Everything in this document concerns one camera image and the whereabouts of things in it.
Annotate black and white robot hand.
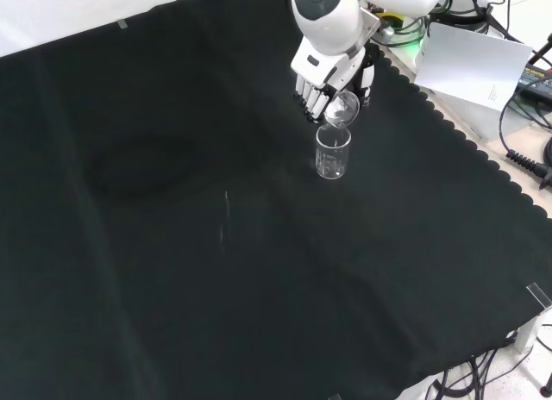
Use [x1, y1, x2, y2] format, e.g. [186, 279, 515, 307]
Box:
[291, 36, 376, 123]

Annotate wide clear glass beaker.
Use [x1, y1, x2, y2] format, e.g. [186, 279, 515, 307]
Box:
[323, 91, 361, 133]

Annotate narrow clear glass beaker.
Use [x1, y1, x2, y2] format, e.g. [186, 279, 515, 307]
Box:
[315, 126, 353, 181]

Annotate yellow stop button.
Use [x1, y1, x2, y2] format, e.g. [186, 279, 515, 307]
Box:
[379, 11, 406, 33]

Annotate pale board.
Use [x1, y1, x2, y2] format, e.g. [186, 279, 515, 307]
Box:
[413, 22, 534, 113]

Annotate white box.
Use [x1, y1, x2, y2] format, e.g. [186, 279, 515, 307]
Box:
[411, 37, 518, 143]

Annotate black power adapter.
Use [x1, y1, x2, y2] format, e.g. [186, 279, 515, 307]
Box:
[515, 59, 552, 100]

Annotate black bench cloth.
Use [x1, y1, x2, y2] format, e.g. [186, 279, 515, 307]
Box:
[0, 0, 552, 400]

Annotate green and black cable loop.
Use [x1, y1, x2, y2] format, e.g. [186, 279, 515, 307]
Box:
[387, 11, 430, 47]

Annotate black cable with ribbed connector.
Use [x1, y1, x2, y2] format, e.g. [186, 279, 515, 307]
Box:
[499, 83, 552, 192]

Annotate metal corner bracket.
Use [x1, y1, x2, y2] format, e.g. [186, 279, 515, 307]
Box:
[512, 282, 552, 354]

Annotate black cable bundle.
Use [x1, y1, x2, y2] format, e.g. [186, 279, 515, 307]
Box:
[424, 346, 552, 400]

